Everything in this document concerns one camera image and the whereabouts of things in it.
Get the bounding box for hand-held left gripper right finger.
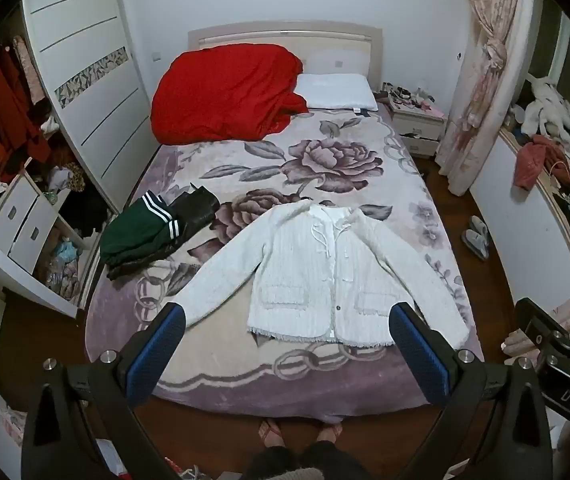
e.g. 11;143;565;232
389;302;553;480

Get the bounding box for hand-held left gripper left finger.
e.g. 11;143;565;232
21;302;186;480

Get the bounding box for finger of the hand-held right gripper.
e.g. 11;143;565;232
515;297;570;361

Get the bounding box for white knit jacket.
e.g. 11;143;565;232
169;199;470;350

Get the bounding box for pastel clothes heap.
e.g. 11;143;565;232
40;240;86;301

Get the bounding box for red hanging clothes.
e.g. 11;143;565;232
0;42;52;183

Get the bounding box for pink floral folded cloth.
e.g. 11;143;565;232
501;300;570;368

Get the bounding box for grey slipper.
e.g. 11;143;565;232
467;215;490;242
461;230;490;261

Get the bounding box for person's right foot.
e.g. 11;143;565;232
316;421;344;445

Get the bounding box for person's foot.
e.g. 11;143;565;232
258;419;284;447
316;421;344;445

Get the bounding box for green striped pants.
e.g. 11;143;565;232
100;191;186;267

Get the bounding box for person's left foot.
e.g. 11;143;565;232
258;419;284;447

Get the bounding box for black leather garment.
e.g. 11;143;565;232
107;184;220;281

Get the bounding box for red padded garment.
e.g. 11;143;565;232
514;135;570;192

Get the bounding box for leopard print garment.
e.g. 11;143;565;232
47;162;86;194

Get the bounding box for white fluffy garment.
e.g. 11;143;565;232
521;77;570;149

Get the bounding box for white nightstand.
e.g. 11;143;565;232
390;100;448;157

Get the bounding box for pink floral curtain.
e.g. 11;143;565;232
435;0;536;197

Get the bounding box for nightstand clutter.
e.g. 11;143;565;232
379;82;446;113

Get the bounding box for red quilt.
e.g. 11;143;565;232
150;44;310;147

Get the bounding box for white pillow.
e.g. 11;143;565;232
292;73;380;113

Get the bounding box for white wardrobe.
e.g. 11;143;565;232
0;0;160;376

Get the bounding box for beige bed headboard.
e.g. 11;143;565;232
187;21;383;91

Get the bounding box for white cable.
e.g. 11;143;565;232
549;159;570;202

